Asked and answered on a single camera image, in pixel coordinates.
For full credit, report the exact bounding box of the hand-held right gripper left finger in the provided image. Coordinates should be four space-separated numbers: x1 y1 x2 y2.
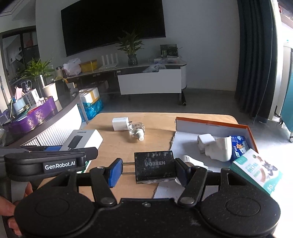
39 158 123 206

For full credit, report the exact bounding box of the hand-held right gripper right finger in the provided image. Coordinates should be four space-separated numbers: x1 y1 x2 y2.
175 158 254 206

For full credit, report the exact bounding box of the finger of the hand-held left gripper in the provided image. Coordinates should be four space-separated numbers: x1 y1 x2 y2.
23 145 63 153
67 147 99 161

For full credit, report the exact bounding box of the white charger packaging box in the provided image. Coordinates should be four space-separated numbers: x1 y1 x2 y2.
58 129 103 174

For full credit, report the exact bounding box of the white rounded plug device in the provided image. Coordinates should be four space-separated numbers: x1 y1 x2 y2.
181 155 209 186

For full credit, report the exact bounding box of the black wall charger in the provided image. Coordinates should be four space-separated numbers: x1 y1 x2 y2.
122 150 177 185

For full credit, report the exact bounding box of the orange-edged cardboard box lid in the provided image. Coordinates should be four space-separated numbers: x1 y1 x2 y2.
153 117 278 202

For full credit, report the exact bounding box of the white cylindrical plug adapter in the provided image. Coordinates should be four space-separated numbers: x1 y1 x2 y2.
205 136 233 162

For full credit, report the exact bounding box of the teal cardboard box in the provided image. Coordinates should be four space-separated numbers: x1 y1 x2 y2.
229 148 283 195

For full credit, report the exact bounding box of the person's left hand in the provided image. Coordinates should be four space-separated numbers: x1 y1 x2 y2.
0 182 34 237

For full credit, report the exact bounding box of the white ribbed counter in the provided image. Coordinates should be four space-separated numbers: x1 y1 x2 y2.
0 92 83 147

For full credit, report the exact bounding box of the purple patterned box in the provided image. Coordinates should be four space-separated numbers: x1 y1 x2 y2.
6 96 58 134

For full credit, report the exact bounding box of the white square charger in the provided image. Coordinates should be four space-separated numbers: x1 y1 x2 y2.
197 134 214 154

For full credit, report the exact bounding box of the blue plastic bag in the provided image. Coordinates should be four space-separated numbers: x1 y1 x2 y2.
81 99 104 120

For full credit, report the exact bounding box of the clear glass bottle white cap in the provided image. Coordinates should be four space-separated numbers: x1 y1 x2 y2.
129 123 146 141

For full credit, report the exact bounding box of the small white box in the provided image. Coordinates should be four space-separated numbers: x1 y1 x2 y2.
24 89 39 104

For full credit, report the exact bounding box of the white tall cup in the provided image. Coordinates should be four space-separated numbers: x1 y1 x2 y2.
42 82 59 102

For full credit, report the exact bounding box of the white and yellow carton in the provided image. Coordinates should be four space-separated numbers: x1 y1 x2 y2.
79 87 100 103

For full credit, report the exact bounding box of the blue printed packet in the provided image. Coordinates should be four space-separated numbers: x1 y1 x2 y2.
230 135 250 162

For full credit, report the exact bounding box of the leafy potted plant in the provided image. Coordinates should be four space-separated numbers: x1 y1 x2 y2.
19 58 56 92

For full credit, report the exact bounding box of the white plastic bag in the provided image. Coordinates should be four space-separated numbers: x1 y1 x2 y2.
62 58 81 76

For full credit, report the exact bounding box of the yellow box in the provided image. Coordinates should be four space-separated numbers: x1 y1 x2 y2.
80 59 98 72

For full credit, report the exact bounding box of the white tv console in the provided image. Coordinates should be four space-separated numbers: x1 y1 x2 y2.
66 61 187 101

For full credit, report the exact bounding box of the white router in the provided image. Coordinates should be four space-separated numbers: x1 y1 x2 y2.
99 53 118 69

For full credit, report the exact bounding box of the pale blue crumpled cloth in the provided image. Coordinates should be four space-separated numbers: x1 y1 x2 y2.
143 64 166 73

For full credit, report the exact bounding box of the green plant in glass vase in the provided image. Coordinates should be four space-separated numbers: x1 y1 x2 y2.
117 30 144 66

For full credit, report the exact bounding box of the dark green display box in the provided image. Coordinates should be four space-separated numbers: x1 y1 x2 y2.
160 44 178 57

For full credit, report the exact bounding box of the dark curtain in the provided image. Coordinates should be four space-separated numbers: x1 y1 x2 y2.
236 0 278 119

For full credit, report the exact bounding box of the white wall charger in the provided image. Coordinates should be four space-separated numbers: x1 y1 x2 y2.
112 117 132 131

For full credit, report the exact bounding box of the black wall television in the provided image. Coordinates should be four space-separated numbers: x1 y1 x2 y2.
61 0 166 57

